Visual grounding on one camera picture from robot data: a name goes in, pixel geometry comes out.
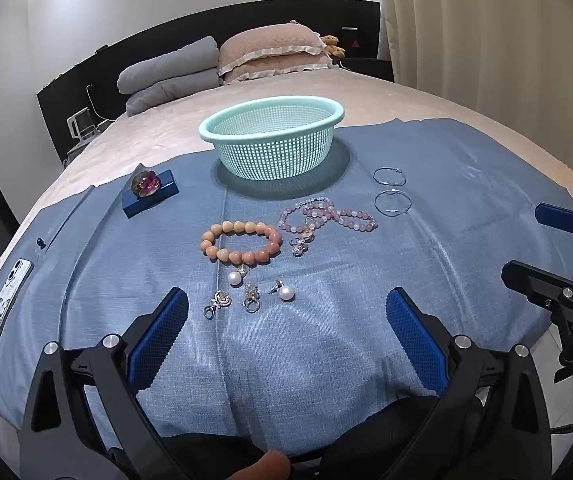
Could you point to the brown teddy bear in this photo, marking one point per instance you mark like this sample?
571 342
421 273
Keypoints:
332 46

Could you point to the teal plastic mesh basket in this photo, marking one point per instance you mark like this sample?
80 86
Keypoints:
271 160

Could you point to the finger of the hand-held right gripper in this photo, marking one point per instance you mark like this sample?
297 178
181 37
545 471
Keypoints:
559 217
526 275

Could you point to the purple glass flower ornament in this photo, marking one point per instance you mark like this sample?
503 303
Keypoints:
145 183

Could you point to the silver flower drop earring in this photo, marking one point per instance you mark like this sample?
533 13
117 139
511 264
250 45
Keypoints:
220 299

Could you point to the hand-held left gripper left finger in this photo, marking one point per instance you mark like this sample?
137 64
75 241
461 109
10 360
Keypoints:
166 320

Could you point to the blue jewelry box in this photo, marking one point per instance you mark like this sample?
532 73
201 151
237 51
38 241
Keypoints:
159 200

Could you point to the person's left hand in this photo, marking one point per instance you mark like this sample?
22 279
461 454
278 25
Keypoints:
264 467

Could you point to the black headboard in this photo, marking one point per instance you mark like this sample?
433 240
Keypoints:
91 80

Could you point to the phone with butterfly case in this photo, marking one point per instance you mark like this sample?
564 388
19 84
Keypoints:
11 295

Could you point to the silver hoop earring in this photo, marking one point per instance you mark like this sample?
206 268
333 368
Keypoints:
389 167
391 212

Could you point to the pink frilled pillow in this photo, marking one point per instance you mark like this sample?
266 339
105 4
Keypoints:
286 67
271 42

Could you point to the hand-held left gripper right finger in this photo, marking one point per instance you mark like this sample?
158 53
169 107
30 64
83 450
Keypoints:
414 335

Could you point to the silver crystal drop earring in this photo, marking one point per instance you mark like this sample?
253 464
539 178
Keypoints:
251 299
298 247

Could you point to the bed with beige cover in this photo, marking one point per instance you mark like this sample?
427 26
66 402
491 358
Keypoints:
166 125

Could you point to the clear electric kettle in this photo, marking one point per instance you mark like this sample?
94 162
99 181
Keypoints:
81 125

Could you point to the cream curtain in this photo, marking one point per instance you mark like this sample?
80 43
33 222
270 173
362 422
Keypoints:
491 60

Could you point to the blue cloth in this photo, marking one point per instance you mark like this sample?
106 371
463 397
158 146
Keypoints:
316 360

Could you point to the pearl earring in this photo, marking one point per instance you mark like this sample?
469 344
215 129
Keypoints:
286 294
236 278

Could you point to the grey folded duvet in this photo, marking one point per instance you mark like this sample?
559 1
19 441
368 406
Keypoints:
171 70

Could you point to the light grey nightstand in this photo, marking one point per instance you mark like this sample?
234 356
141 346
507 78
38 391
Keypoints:
79 150

